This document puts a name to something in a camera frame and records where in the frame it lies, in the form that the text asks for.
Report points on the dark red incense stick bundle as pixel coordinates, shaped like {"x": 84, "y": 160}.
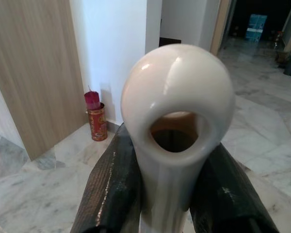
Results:
{"x": 92, "y": 99}

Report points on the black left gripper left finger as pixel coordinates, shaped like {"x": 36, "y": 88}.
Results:
{"x": 116, "y": 184}

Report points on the teal box stack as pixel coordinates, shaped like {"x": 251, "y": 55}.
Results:
{"x": 255, "y": 28}

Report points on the brass floor vase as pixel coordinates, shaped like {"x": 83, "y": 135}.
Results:
{"x": 281, "y": 54}

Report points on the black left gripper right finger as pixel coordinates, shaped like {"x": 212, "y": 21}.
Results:
{"x": 228, "y": 201}

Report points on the red incense tin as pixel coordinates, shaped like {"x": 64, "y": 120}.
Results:
{"x": 98, "y": 123}

